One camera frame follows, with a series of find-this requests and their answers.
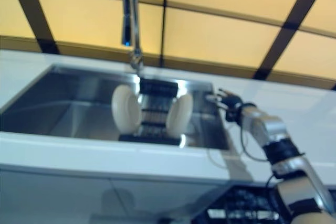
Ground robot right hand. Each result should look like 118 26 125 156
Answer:
206 87 244 112

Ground cream round plate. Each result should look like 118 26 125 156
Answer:
166 93 194 137
111 84 143 133

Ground black built-in dishwasher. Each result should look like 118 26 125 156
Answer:
191 184 298 224

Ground black sink drying rack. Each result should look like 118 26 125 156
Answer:
119 78 185 146

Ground white cabinet door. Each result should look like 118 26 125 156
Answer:
0 167 127 224
110 176 232 224

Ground chrome pull-down kitchen faucet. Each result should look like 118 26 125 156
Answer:
121 0 145 74

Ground stainless steel sink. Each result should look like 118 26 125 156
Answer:
0 63 232 152

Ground dark wire dishwasher rack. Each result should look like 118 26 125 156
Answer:
204 186 282 224

